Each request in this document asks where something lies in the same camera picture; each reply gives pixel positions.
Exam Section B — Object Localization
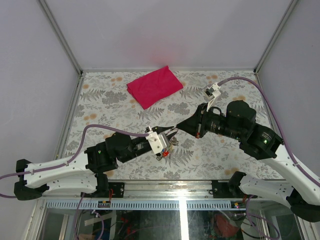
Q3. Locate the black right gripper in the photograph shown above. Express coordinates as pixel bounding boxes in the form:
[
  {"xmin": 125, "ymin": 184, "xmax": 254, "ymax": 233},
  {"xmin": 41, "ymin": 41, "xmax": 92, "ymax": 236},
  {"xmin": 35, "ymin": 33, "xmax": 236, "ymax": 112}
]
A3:
[{"xmin": 176, "ymin": 102, "xmax": 244, "ymax": 140}]

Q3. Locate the large metal keyring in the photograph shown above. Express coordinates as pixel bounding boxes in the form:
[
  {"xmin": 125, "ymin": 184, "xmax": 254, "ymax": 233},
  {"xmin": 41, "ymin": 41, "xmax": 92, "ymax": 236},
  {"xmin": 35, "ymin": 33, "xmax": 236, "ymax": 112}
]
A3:
[{"xmin": 168, "ymin": 128, "xmax": 179, "ymax": 152}]

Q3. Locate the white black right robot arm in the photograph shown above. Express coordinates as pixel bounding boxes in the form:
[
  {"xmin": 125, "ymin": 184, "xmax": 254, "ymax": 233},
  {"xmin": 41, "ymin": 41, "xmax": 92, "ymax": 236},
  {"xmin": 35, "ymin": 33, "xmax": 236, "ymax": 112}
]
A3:
[{"xmin": 176, "ymin": 100, "xmax": 320, "ymax": 223}]

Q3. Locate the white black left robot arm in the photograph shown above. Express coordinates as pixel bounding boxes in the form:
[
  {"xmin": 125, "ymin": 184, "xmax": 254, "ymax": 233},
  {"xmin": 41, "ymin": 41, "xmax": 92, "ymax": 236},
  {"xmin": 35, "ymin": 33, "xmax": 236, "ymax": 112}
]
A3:
[{"xmin": 13, "ymin": 126, "xmax": 176, "ymax": 201}]

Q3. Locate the floral table mat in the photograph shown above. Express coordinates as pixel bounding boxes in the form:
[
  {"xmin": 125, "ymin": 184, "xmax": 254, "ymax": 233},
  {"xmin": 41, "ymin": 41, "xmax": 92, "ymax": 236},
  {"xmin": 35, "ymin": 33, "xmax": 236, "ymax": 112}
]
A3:
[{"xmin": 64, "ymin": 70, "xmax": 280, "ymax": 181}]

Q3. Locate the folded pink cloth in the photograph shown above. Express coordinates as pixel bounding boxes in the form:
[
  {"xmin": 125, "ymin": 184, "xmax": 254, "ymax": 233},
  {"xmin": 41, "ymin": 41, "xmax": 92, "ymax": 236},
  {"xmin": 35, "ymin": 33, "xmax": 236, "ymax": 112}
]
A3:
[{"xmin": 126, "ymin": 66, "xmax": 184, "ymax": 110}]

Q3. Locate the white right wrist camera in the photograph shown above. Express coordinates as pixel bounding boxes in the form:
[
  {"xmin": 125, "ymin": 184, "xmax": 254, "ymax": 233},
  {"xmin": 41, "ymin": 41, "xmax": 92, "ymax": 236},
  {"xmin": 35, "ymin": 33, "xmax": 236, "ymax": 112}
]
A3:
[{"xmin": 203, "ymin": 82, "xmax": 221, "ymax": 112}]

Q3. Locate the aluminium front rail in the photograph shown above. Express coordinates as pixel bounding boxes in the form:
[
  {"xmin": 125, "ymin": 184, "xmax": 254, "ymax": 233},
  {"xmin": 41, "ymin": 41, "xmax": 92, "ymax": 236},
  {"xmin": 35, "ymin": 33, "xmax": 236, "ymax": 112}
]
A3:
[{"xmin": 41, "ymin": 179, "xmax": 307, "ymax": 210}]

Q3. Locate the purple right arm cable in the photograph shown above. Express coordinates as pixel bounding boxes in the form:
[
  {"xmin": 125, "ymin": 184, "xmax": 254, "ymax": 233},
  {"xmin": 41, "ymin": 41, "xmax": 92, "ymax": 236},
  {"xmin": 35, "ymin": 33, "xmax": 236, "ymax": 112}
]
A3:
[{"xmin": 217, "ymin": 76, "xmax": 320, "ymax": 187}]

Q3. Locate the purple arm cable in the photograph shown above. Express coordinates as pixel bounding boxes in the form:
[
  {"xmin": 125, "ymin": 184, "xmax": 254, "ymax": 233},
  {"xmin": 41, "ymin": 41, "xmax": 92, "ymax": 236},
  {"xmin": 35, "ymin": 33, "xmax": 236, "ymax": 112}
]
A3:
[
  {"xmin": 217, "ymin": 76, "xmax": 320, "ymax": 187},
  {"xmin": 0, "ymin": 124, "xmax": 151, "ymax": 200}
]

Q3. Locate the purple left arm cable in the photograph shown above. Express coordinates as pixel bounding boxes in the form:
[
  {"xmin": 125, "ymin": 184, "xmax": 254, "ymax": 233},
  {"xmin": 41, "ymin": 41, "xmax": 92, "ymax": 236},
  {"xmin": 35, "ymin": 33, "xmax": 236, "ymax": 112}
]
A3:
[{"xmin": 0, "ymin": 124, "xmax": 151, "ymax": 200}]

